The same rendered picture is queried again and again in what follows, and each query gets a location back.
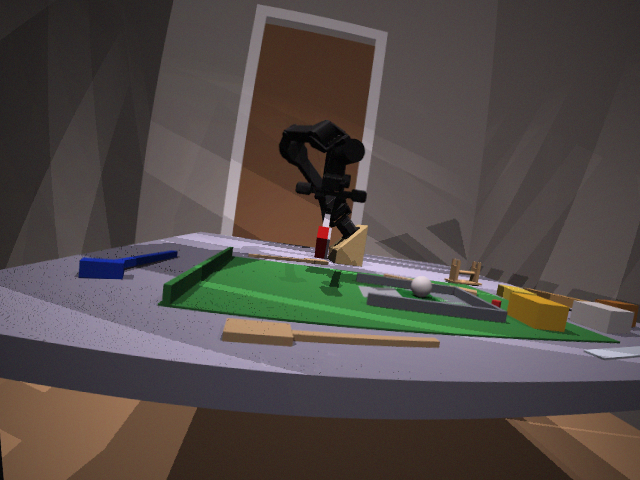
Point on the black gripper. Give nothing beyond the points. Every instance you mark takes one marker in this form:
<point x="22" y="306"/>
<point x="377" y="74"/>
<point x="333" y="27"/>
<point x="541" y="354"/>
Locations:
<point x="341" y="196"/>

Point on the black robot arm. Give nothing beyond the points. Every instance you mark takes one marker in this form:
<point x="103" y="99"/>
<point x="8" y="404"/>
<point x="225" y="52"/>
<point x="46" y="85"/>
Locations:
<point x="341" y="151"/>

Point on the green putting mat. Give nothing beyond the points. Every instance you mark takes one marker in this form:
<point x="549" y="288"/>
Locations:
<point x="278" y="291"/>

